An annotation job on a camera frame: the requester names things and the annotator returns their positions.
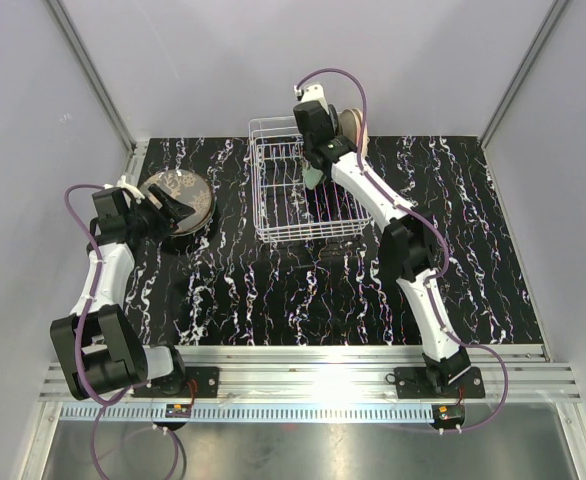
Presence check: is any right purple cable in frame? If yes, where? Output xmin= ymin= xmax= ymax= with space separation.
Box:
xmin=295 ymin=68 xmax=508 ymax=431

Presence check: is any left aluminium frame post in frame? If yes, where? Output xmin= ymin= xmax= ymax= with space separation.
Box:
xmin=43 ymin=0 xmax=137 ymax=156

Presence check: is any aluminium frame post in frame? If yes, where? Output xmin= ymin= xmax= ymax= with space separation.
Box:
xmin=479 ymin=0 xmax=572 ymax=150
xmin=43 ymin=0 xmax=137 ymax=156

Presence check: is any pink cream branch plate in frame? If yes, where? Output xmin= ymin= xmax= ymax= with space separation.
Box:
xmin=338 ymin=108 xmax=362 ymax=146

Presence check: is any green plate with flower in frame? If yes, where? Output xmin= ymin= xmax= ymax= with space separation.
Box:
xmin=302 ymin=160 xmax=325 ymax=190

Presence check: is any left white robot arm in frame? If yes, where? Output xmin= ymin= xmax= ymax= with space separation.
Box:
xmin=50 ymin=185 xmax=195 ymax=405

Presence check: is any orange cream leaf plate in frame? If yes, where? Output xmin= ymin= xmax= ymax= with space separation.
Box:
xmin=352 ymin=108 xmax=369 ymax=158

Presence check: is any white wire dish rack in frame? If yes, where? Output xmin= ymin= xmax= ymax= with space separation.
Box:
xmin=248 ymin=116 xmax=371 ymax=245

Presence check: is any purple cable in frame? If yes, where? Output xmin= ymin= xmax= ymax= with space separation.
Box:
xmin=295 ymin=68 xmax=508 ymax=431
xmin=62 ymin=183 xmax=189 ymax=480

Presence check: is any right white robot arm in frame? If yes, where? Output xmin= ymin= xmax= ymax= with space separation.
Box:
xmin=293 ymin=100 xmax=471 ymax=397

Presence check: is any aluminium mounting rail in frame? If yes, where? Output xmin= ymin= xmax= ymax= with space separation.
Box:
xmin=37 ymin=344 xmax=582 ymax=406

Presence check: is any dark striped rim plate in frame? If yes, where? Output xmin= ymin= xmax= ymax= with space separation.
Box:
xmin=328 ymin=104 xmax=341 ymax=136

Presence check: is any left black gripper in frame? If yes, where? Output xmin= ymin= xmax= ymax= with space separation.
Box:
xmin=125 ymin=185 xmax=194 ymax=244

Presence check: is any white slotted cable duct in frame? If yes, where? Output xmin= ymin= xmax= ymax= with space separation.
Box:
xmin=60 ymin=403 xmax=467 ymax=422

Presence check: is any grey reindeer snowflake plate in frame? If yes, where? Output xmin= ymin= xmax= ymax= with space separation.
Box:
xmin=140 ymin=169 xmax=212 ymax=234

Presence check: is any right aluminium frame post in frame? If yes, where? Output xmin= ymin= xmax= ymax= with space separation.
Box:
xmin=479 ymin=0 xmax=572 ymax=150

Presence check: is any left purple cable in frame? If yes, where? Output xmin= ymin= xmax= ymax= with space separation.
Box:
xmin=62 ymin=183 xmax=189 ymax=480

